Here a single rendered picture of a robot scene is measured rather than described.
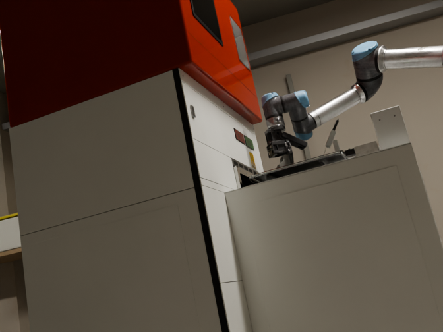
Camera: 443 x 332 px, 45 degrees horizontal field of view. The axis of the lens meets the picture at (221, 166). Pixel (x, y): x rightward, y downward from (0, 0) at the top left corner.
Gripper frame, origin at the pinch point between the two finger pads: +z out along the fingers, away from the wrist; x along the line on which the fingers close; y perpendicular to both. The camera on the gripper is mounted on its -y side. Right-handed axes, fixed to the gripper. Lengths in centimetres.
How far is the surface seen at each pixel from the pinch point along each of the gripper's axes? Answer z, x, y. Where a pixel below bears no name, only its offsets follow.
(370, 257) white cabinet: 41, 51, 3
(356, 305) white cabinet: 54, 47, 9
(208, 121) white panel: -17, 28, 38
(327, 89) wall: -103, -171, -121
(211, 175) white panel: 5, 35, 43
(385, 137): 4, 53, -12
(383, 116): -3, 54, -13
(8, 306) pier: 15, -282, 152
